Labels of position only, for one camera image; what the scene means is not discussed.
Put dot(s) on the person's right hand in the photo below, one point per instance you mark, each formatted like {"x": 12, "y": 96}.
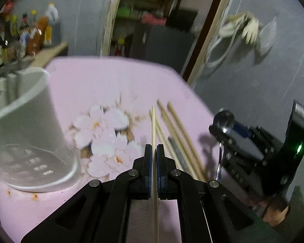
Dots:
{"x": 273, "y": 212}

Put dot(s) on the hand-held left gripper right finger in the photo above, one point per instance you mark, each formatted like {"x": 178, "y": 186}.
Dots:
{"x": 160, "y": 162}

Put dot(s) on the red pink cloth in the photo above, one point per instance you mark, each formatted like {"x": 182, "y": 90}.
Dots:
{"x": 154, "y": 20}

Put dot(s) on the red label floor bottle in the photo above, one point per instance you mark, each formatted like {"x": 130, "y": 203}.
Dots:
{"x": 120, "y": 48}

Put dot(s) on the clear hanging plastic bag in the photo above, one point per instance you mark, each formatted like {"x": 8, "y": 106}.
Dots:
{"x": 267, "y": 38}

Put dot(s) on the person's right forearm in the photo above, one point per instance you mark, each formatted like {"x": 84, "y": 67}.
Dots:
{"x": 296, "y": 207}

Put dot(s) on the metal spoon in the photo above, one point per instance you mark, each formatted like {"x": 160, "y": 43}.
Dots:
{"x": 225, "y": 121}

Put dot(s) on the black monitor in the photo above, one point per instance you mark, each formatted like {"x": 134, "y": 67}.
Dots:
{"x": 185, "y": 20}

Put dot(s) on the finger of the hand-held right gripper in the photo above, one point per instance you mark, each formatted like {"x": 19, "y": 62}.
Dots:
{"x": 242, "y": 130}
{"x": 233, "y": 154}

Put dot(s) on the red plastic bag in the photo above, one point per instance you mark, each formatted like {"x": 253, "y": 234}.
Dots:
{"x": 8, "y": 5}

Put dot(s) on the grey metal utensil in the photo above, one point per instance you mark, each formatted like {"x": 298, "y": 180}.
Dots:
{"x": 178, "y": 154}

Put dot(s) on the white utensil holder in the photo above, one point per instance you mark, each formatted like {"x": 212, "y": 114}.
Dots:
{"x": 27, "y": 121}

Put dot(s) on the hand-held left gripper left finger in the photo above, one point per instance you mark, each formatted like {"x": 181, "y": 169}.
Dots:
{"x": 148, "y": 162}

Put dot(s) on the green box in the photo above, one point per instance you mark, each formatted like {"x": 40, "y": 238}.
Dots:
{"x": 123, "y": 12}

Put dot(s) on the wooden chopstick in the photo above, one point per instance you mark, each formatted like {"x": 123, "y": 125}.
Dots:
{"x": 153, "y": 131}
{"x": 157, "y": 126}
{"x": 177, "y": 136}
{"x": 185, "y": 131}

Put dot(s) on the pink floral table mat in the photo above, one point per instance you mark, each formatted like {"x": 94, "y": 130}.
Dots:
{"x": 91, "y": 86}

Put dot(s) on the yellow cap sauce bottle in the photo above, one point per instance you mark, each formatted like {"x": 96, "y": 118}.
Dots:
{"x": 14, "y": 26}
{"x": 35, "y": 34}

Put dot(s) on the worn wooden door frame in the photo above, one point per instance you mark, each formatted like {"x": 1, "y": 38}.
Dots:
{"x": 212, "y": 30}

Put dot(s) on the grey washing machine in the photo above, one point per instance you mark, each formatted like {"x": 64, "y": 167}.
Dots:
{"x": 164, "y": 45}

